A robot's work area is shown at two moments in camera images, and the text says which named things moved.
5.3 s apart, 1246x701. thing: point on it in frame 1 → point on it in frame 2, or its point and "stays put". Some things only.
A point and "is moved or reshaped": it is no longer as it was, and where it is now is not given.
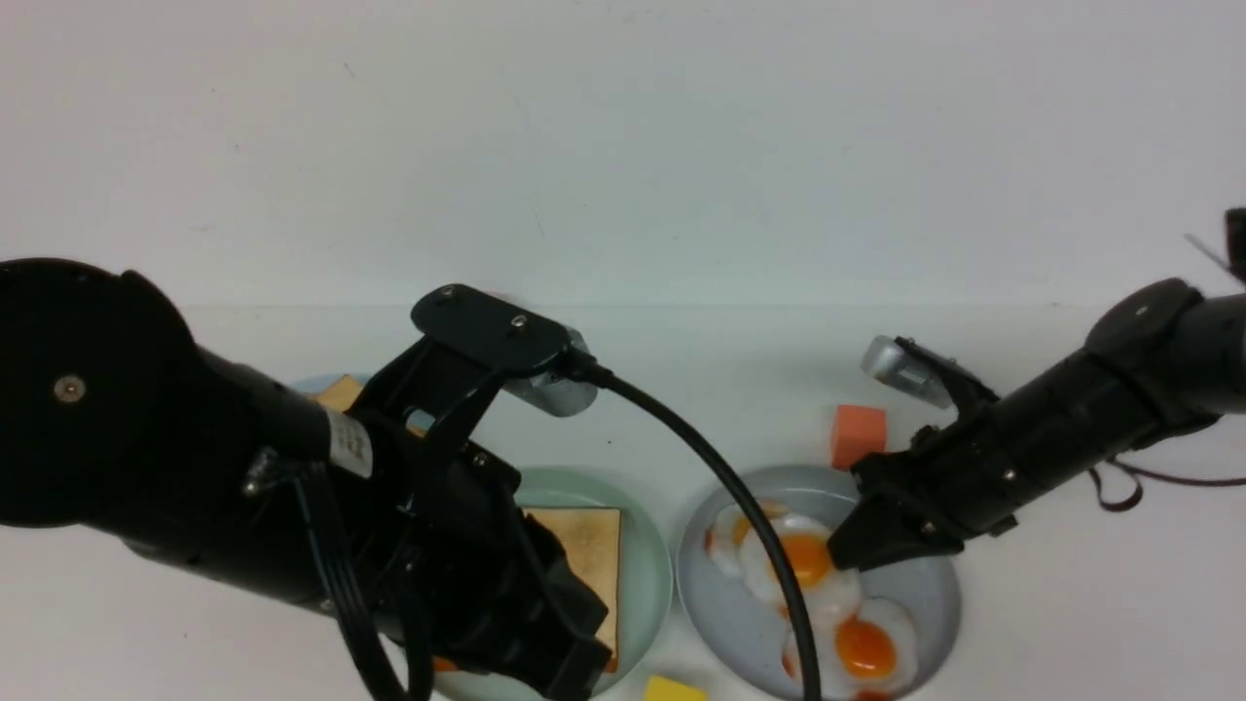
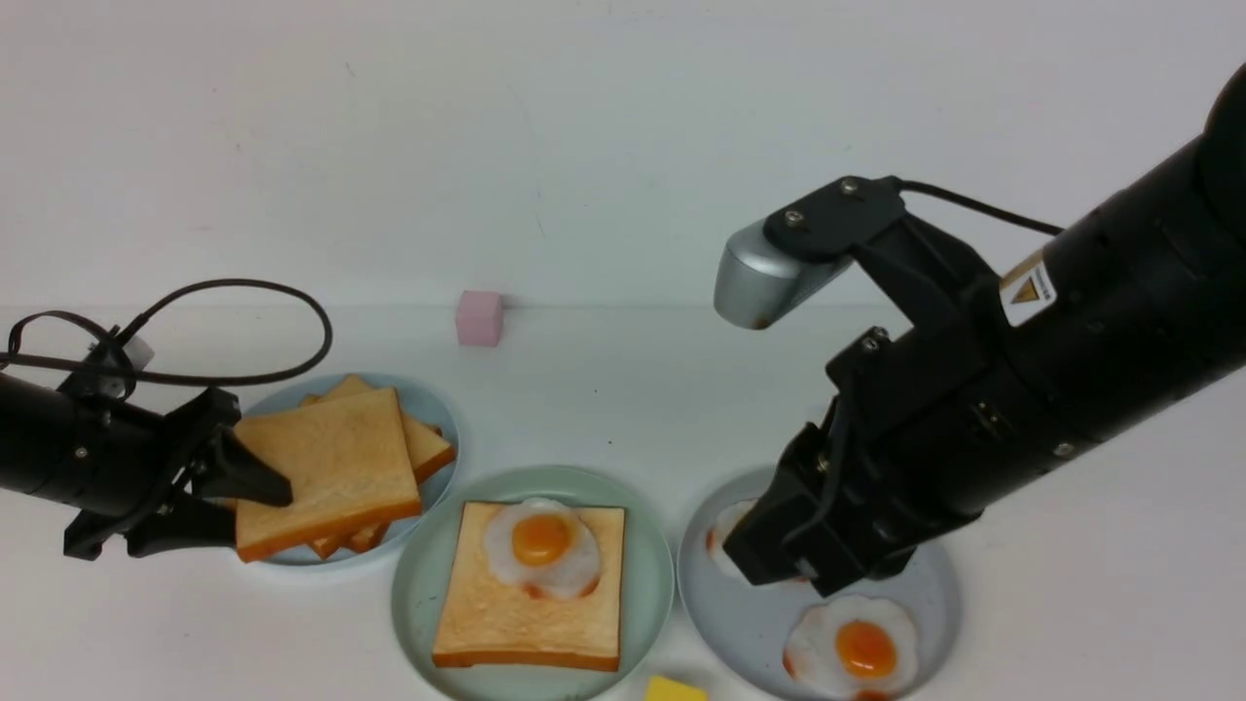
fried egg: (869, 653) stays put
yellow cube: (660, 688) stays put
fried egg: (824, 593) is moved or reshaped
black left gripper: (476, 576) → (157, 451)
